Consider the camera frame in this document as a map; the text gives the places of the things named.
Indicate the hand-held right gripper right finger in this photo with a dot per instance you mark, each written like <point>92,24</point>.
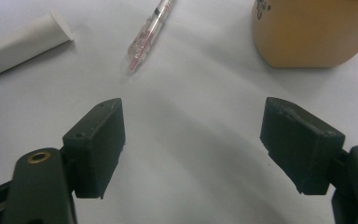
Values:
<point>301,146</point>

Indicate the clear pen with pink ink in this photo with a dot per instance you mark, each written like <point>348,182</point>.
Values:
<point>149,34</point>

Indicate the tan wooden cup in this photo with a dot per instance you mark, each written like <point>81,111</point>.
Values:
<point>310,34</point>

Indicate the thick white tube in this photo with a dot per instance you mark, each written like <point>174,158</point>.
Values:
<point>18,46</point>

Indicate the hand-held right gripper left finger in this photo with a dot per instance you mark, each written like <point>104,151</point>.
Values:
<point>98,146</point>

